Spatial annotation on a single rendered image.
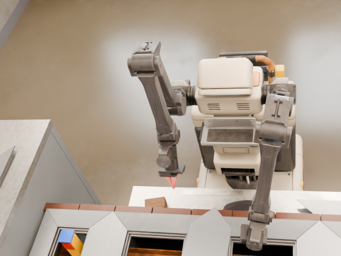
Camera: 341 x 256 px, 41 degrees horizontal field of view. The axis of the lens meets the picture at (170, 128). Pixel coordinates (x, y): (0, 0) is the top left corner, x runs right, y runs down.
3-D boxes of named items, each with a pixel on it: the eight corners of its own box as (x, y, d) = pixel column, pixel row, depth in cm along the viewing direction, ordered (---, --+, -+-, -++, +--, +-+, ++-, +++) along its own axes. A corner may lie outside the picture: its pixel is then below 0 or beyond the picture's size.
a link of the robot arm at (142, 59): (161, 31, 156) (133, 32, 158) (155, 63, 149) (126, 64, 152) (187, 103, 193) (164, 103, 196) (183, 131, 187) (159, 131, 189)
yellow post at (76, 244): (86, 261, 214) (70, 243, 199) (76, 260, 215) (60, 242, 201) (89, 251, 217) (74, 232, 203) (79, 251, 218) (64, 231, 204)
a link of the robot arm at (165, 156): (179, 127, 182) (158, 127, 185) (172, 140, 172) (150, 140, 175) (182, 154, 187) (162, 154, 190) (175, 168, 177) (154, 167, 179)
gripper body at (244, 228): (266, 245, 177) (270, 236, 171) (239, 241, 177) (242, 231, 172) (266, 229, 181) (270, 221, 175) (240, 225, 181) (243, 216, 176)
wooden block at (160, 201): (166, 201, 226) (164, 196, 222) (167, 212, 222) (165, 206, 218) (146, 204, 227) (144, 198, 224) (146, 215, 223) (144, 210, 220)
